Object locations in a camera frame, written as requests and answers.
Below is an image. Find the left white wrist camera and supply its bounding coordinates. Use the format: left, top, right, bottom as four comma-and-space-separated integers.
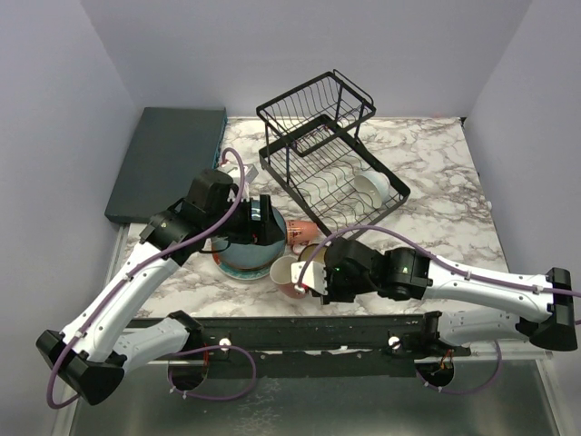
222, 163, 259, 201

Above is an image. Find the purple cable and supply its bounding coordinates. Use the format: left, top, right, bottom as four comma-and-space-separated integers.
294, 224, 581, 395
45, 147, 259, 410

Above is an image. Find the white bowl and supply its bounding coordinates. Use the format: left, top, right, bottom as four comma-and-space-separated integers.
353, 170, 390, 209

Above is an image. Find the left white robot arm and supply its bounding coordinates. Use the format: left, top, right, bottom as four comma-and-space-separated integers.
35, 170, 285, 405

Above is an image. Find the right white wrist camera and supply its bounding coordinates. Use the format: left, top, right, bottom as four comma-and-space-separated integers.
290, 261, 328, 295

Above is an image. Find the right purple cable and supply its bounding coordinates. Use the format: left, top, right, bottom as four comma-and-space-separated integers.
294, 224, 581, 395

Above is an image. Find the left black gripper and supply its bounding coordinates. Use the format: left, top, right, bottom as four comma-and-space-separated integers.
206, 194, 286, 246

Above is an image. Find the aluminium frame rail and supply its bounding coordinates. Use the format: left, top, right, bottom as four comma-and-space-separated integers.
104, 224, 547, 360

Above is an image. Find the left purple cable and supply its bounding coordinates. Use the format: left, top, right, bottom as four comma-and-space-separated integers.
45, 147, 259, 410

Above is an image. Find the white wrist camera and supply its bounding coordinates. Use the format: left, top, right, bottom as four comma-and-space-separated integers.
290, 261, 328, 295
222, 163, 259, 201

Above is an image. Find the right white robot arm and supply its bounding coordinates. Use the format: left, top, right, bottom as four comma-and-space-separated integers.
322, 238, 577, 356

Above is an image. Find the printed salmon coffee mug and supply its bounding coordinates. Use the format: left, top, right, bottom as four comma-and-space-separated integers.
285, 220, 320, 246

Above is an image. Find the teal patterned bottom plate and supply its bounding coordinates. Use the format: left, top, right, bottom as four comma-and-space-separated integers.
212, 249, 285, 281

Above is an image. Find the dark grey flat box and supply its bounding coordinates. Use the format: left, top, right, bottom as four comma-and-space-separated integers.
104, 107, 227, 224

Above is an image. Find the dark bowl beige inside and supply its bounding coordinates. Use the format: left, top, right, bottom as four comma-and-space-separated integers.
297, 242, 332, 265

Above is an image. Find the blue glazed floral plate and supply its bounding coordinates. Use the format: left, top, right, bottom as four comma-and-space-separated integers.
211, 213, 289, 270

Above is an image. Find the plain pink mug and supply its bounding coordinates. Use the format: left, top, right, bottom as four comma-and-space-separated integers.
270, 255, 308, 299

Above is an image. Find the black wire dish rack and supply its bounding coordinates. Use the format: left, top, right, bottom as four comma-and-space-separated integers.
256, 70, 410, 235

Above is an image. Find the black mounting rail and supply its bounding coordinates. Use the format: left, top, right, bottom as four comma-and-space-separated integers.
193, 312, 470, 378

